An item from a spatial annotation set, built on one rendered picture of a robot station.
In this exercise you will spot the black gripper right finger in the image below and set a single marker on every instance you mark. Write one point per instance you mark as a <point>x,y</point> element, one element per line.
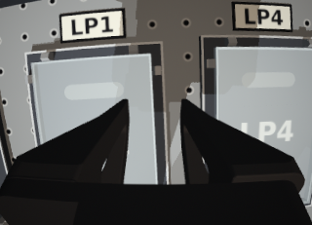
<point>231,155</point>

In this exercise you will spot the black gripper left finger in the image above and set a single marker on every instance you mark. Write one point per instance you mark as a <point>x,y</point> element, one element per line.
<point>81,152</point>

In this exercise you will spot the grey perforated base plate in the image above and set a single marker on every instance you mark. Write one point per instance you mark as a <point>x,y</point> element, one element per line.
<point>34,26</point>

